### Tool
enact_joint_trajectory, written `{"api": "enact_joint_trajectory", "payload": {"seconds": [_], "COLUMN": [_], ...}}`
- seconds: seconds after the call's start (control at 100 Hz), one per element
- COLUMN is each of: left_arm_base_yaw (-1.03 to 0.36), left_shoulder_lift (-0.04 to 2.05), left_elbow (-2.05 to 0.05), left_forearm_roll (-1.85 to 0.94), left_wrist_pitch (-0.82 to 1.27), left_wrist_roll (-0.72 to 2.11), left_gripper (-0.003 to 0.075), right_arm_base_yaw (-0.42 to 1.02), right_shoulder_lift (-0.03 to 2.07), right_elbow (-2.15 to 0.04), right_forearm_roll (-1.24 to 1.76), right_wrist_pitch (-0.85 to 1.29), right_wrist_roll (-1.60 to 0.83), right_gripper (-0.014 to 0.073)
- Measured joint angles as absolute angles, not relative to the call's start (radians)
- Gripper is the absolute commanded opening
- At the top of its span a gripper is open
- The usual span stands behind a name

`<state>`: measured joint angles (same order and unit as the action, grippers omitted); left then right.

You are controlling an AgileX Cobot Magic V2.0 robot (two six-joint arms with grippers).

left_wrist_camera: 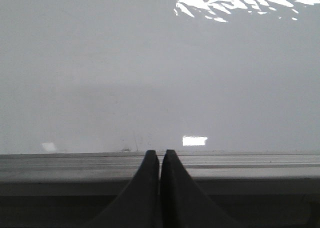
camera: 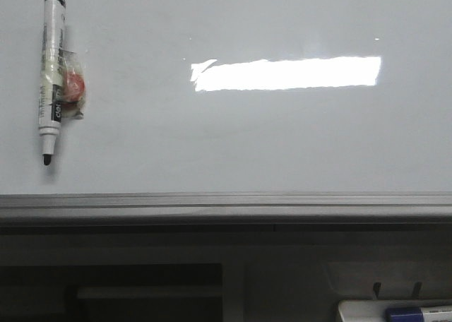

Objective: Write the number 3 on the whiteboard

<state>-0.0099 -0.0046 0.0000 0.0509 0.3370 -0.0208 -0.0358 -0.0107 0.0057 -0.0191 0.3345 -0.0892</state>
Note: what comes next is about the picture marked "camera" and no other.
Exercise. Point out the red magnet taped to marker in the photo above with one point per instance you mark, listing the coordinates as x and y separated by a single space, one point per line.
74 89

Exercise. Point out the black and white whiteboard marker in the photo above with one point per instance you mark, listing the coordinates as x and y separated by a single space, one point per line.
52 76

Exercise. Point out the white plastic tray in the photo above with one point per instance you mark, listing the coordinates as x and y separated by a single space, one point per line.
374 310

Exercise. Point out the blue capped marker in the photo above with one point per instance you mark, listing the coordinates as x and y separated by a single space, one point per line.
419 314

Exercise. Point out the white whiteboard with aluminium frame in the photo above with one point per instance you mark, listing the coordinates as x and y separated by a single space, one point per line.
234 112

